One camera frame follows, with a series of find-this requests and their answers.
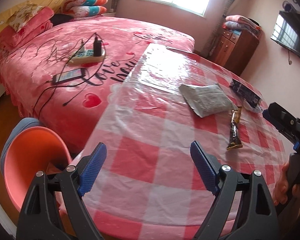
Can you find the orange trash bin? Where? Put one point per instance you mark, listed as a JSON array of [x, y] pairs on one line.
[[31, 151]]

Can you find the white squashed plastic bottle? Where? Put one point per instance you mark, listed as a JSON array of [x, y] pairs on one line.
[[248, 107]]

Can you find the black charger plug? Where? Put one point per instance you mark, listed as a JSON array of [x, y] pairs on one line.
[[97, 47]]

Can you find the right hand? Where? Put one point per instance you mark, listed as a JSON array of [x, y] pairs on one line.
[[281, 188]]

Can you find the pink folded quilt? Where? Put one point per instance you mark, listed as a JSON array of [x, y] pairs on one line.
[[35, 26]]

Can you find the wall television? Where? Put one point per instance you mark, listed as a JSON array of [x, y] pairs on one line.
[[286, 31]]

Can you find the wooden cabinet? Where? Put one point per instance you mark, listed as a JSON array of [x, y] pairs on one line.
[[234, 49]]

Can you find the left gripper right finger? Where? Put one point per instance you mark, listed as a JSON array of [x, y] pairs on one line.
[[242, 207]]

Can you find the black smartphone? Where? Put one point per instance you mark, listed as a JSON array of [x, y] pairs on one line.
[[67, 76]]

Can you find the black gold coffee sachet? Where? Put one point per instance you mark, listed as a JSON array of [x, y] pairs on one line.
[[234, 140]]

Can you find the blue stool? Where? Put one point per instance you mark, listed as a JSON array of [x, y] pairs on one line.
[[22, 125]]

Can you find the black cloth on bed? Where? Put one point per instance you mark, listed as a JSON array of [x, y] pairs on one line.
[[58, 19]]

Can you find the grey foil pouch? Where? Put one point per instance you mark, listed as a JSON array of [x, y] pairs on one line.
[[206, 100]]

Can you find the folded blankets on cabinet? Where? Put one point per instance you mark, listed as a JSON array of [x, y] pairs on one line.
[[238, 22]]

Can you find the power strip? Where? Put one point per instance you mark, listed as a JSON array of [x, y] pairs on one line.
[[85, 57]]

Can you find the floral pillow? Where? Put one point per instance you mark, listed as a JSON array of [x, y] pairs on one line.
[[21, 17]]

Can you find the right checked curtain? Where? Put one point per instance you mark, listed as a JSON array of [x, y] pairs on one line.
[[211, 40]]

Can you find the upper cartoon pillow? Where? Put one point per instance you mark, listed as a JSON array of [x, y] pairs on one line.
[[68, 4]]

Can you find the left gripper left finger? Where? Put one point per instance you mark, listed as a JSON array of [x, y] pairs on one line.
[[40, 217]]

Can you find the red checked plastic tablecloth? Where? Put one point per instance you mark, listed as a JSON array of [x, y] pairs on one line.
[[149, 187]]

